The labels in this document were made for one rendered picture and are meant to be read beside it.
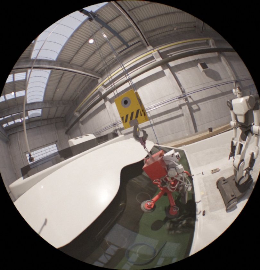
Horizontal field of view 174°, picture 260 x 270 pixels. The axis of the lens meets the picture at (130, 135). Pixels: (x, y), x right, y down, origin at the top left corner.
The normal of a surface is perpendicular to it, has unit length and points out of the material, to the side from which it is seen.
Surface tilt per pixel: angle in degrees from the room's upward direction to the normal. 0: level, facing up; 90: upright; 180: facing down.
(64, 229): 19
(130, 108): 90
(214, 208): 0
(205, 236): 14
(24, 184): 90
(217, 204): 0
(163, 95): 90
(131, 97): 90
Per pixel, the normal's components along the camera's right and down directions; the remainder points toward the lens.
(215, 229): -0.42, -0.88
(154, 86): -0.46, 0.23
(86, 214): -0.06, -0.96
